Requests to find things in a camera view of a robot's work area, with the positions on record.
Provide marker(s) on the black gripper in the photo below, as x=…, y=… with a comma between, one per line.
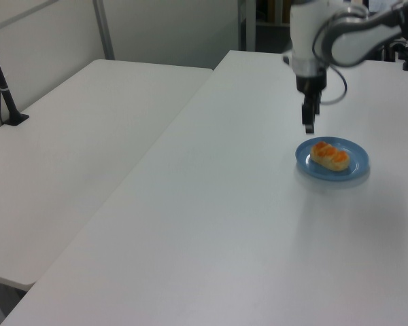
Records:
x=311, y=81

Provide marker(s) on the orange glazed bread loaf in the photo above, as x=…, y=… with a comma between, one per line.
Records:
x=329, y=157

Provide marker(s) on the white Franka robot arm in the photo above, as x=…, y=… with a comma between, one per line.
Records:
x=302, y=30

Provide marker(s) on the blue round plate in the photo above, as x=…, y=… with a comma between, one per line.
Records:
x=358, y=163

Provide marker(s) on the dark background shelf unit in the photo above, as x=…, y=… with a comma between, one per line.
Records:
x=268, y=23

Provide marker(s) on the white side table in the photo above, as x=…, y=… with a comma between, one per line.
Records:
x=71, y=142

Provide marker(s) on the black pole with clamp foot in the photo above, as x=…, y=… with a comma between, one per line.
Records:
x=3, y=91

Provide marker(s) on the grey metal partition post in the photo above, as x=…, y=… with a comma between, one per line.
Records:
x=104, y=30

